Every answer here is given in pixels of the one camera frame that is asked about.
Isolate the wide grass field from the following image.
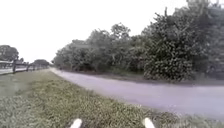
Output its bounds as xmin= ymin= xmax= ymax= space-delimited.
xmin=0 ymin=69 xmax=224 ymax=128

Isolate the dense row of trees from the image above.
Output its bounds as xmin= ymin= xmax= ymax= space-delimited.
xmin=51 ymin=0 xmax=224 ymax=83

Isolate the large dark tree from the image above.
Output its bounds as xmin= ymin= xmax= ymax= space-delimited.
xmin=0 ymin=44 xmax=20 ymax=63

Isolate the grey asphalt road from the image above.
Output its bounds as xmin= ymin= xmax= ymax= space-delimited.
xmin=49 ymin=67 xmax=224 ymax=122

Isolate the narrow grass verge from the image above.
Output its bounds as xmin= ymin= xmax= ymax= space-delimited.
xmin=61 ymin=68 xmax=224 ymax=87

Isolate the dark post fence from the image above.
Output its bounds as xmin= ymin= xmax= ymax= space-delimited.
xmin=0 ymin=59 xmax=51 ymax=76

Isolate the robot's own part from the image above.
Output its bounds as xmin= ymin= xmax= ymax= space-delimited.
xmin=69 ymin=118 xmax=83 ymax=128
xmin=143 ymin=117 xmax=156 ymax=128

